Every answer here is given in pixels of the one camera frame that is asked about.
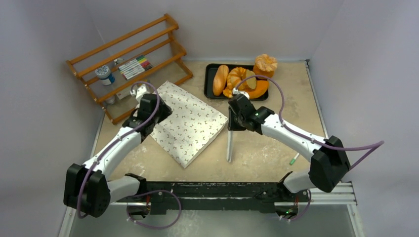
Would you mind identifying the fake bread slice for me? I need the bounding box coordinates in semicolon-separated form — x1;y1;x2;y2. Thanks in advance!
242;70;257;90

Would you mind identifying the round fake bread roll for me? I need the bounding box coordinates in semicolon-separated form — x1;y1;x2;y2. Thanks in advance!
243;80;269;99

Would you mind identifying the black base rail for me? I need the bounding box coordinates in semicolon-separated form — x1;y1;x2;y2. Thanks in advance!
115;177;310;217

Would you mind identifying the pack of coloured markers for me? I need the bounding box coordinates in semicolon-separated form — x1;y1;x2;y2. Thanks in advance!
118;55;153;80

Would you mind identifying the long fake bread loaf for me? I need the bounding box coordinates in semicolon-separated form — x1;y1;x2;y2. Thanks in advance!
212;65;229;96

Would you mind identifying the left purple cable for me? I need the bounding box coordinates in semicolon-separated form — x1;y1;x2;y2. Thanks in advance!
76;81;161;219

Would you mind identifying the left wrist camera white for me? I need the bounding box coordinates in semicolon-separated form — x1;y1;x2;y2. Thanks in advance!
130;84;150;103

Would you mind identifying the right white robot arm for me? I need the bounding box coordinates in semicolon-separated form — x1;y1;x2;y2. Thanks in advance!
227;94;350;201

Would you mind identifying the purple cable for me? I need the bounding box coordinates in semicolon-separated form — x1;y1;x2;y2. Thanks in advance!
76;81;161;219
234;75;385;172

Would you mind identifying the orange wooden rack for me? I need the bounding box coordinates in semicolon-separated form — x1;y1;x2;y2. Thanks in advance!
66;13;193;124

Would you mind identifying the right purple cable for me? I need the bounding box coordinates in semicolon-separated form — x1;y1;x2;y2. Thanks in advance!
234;75;385;172

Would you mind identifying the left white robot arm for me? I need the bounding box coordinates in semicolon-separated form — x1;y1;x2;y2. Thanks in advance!
63;93;171;219

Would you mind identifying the small white box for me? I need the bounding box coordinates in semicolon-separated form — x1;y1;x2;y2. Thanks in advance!
116;88;130;100

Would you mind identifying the blue lid jar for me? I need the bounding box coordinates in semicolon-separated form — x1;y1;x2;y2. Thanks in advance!
94;65;115;86

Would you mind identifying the aluminium frame rail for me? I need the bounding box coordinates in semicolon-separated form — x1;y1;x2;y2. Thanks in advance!
67;181;358;207

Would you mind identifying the small striped fake bread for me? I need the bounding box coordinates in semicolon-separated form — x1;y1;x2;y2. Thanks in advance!
227;67;247;89

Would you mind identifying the patterned white paper bag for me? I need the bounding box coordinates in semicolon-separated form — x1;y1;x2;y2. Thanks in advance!
151;81;228;168

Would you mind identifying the fake muffin orange cup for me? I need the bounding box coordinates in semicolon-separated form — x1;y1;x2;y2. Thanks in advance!
252;54;278;80

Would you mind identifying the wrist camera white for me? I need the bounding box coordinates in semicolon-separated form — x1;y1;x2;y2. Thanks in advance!
130;84;150;103
232;90;250;100

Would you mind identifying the green cap white marker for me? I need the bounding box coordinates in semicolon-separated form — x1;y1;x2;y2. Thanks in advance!
289;153;300;165

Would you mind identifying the braided fake bread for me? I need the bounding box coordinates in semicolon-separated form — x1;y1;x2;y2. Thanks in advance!
222;86;234;98

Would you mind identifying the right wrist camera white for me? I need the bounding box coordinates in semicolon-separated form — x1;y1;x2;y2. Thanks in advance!
232;90;250;100

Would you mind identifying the black plastic tray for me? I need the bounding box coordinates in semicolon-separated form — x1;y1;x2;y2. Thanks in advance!
204;63;253;100

